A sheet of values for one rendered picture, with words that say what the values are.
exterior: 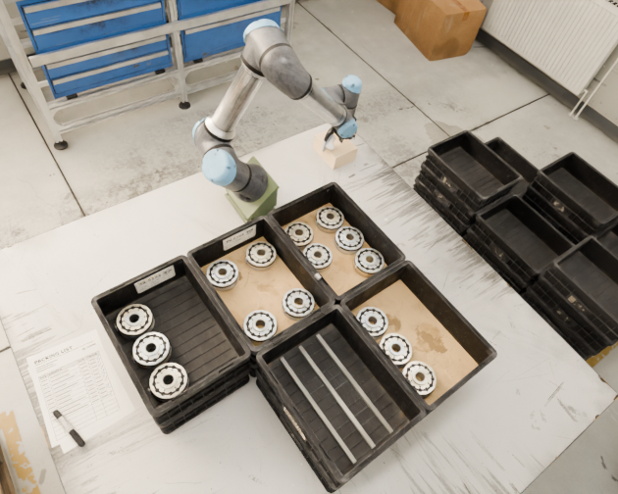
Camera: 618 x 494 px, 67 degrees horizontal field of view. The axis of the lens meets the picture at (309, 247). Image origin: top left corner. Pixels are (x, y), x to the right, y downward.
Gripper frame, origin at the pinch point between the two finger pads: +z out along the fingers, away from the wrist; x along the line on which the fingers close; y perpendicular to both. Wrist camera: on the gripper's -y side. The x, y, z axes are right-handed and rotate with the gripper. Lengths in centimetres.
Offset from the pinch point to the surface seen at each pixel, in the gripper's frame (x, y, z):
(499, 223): 71, 59, 37
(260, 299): -70, 52, -8
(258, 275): -66, 44, -8
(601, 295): 70, 114, 25
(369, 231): -26, 51, -14
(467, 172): 71, 29, 26
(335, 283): -46, 60, -8
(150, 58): -29, -139, 34
